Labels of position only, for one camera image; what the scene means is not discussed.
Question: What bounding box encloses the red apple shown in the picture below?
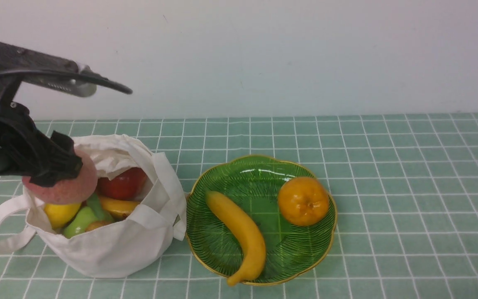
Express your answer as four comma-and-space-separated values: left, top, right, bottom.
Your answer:
96, 168, 148, 201

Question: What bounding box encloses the yellow lemon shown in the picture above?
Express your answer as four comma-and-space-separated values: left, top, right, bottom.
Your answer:
44, 203, 82, 230

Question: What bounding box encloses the green glass plate gold rim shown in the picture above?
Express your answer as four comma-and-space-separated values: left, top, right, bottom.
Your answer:
186, 155, 338, 286

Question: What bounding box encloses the pink peach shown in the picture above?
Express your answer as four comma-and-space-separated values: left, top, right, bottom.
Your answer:
22, 149, 98, 205

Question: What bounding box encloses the green pepper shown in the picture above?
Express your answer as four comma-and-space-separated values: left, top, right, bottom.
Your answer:
62, 193, 115, 239

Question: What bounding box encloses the orange yellow mango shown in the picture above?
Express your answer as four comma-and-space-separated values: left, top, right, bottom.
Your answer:
98, 195, 140, 220

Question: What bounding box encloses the orange tangerine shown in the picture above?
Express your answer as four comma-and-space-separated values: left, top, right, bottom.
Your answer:
277, 176, 330, 227

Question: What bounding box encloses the white cloth bag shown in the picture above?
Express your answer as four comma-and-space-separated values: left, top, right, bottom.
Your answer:
0, 135, 187, 278

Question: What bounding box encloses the yellow banana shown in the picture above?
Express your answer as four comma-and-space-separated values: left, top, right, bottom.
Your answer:
205, 191, 267, 287

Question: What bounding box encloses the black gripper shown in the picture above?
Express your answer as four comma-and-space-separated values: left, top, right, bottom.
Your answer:
0, 101, 83, 187

